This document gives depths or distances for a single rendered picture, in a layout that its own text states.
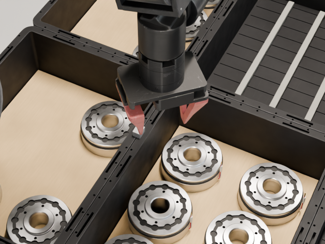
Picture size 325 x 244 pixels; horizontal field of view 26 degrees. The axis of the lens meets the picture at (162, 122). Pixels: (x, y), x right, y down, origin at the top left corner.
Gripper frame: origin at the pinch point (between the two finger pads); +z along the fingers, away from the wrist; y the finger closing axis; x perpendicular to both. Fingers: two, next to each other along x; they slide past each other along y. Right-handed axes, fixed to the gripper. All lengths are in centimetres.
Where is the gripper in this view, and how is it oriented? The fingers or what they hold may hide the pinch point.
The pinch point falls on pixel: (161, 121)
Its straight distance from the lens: 96.1
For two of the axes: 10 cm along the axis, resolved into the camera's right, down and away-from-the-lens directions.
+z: 0.0, 6.3, 7.7
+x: 3.0, 7.4, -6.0
